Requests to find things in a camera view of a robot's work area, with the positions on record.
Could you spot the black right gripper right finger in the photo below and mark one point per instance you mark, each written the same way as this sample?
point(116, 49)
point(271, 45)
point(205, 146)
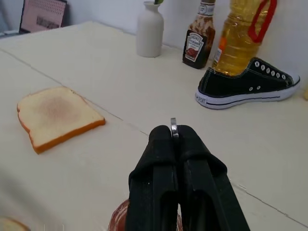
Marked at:
point(204, 178)

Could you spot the yellow cooking oil bottle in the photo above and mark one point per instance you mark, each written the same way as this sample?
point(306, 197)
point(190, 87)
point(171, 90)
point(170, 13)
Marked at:
point(238, 41)

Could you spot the reddish meat slice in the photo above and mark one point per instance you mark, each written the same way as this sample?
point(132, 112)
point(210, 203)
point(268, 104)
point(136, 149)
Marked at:
point(119, 217)

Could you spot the white ceramic vase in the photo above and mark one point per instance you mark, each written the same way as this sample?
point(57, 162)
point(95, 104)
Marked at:
point(150, 30)

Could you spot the Heinz ketchup bottle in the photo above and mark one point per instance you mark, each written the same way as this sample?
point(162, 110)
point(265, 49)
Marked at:
point(198, 43)

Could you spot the black canvas sneaker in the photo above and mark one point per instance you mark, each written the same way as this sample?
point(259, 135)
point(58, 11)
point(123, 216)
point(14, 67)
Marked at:
point(247, 85)

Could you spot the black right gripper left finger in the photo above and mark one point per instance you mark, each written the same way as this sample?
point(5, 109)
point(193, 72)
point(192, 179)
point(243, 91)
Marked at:
point(154, 168)

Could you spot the white bread slice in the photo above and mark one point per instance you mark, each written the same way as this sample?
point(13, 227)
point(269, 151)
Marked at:
point(59, 115)

